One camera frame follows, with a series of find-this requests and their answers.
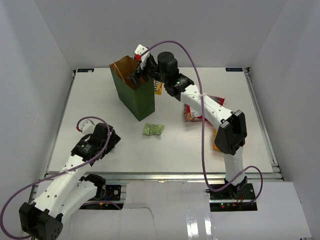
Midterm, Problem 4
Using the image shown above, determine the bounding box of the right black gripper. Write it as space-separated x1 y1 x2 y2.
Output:
127 56 169 88

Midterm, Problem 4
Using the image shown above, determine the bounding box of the green brown paper bag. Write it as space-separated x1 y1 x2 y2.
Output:
109 55 155 121

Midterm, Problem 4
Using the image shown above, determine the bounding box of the yellow m&m candy packet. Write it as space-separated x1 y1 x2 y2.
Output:
153 80 163 95

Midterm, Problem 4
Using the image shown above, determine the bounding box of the light green candy packet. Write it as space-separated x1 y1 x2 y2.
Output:
143 123 165 136

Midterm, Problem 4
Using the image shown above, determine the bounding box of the large red snack bag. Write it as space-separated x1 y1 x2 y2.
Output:
183 95 227 123

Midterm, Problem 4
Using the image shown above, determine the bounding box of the orange snack bag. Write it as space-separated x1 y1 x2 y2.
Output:
212 128 219 151

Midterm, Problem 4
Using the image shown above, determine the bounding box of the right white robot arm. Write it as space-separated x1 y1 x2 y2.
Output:
129 45 247 200

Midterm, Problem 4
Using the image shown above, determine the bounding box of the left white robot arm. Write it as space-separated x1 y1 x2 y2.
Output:
19 120 121 240

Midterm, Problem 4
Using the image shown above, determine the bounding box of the left blue corner label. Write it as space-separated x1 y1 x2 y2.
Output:
76 68 95 73

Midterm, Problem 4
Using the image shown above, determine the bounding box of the blue corner label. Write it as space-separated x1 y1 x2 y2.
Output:
76 68 95 73
225 67 243 72

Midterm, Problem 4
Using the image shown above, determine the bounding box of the right blue corner label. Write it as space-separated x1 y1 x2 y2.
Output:
225 67 243 72

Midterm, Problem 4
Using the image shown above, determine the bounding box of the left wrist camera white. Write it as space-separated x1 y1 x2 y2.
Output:
76 119 96 135

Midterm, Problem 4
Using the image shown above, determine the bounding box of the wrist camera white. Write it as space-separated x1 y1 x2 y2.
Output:
134 44 150 62
76 119 96 135

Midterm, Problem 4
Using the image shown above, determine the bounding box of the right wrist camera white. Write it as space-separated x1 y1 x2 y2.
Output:
134 44 150 62

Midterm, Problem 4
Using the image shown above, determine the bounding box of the aluminium front rail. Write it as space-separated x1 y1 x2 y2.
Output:
44 171 283 182

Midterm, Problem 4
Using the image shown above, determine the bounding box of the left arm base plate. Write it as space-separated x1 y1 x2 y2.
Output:
89 185 122 201

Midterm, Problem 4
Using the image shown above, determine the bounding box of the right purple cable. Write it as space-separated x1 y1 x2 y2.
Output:
143 39 264 206

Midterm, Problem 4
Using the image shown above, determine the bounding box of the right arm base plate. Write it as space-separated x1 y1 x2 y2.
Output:
205 183 258 212

